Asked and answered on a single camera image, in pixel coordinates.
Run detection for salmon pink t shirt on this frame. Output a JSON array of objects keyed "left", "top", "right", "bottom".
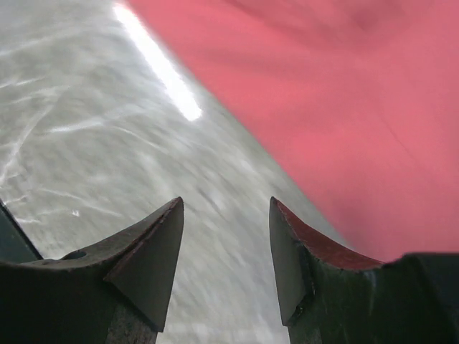
[{"left": 131, "top": 1, "right": 458, "bottom": 261}]

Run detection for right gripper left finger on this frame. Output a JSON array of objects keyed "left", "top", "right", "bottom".
[{"left": 1, "top": 198, "right": 184, "bottom": 343}]

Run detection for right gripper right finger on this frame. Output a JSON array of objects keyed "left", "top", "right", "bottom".
[{"left": 269, "top": 199, "right": 458, "bottom": 343}]

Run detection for black base beam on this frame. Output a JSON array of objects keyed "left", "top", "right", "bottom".
[{"left": 0, "top": 201, "right": 43, "bottom": 264}]

